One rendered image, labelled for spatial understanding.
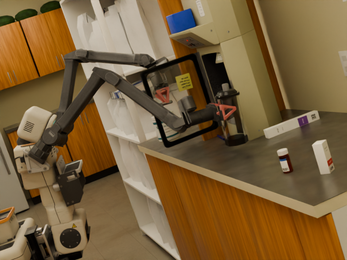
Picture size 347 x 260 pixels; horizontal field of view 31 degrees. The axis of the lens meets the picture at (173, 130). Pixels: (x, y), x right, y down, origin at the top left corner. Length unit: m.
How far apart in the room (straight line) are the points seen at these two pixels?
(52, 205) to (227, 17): 1.25
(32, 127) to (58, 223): 0.49
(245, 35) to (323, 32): 0.35
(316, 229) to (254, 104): 1.04
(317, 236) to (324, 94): 1.19
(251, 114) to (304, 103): 0.45
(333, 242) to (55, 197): 1.62
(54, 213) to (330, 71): 1.48
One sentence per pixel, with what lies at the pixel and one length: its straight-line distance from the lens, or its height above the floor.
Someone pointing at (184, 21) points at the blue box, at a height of 1.55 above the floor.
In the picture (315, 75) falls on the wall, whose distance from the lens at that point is 3.06.
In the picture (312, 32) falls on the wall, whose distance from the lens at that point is 2.97.
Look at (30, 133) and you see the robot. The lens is 3.05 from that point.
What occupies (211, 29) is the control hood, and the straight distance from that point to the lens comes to 2.81.
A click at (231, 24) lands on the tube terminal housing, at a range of 2.85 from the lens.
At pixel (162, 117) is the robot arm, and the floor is 1.19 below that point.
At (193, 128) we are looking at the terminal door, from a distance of 3.10.
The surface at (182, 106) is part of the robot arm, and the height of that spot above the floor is 1.21.
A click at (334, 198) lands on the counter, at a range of 1.88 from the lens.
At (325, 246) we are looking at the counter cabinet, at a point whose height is 0.78.
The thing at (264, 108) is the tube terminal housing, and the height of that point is 1.06.
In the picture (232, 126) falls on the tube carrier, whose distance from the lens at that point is 2.70.
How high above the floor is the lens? 1.57
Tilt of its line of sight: 9 degrees down
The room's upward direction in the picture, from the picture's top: 19 degrees counter-clockwise
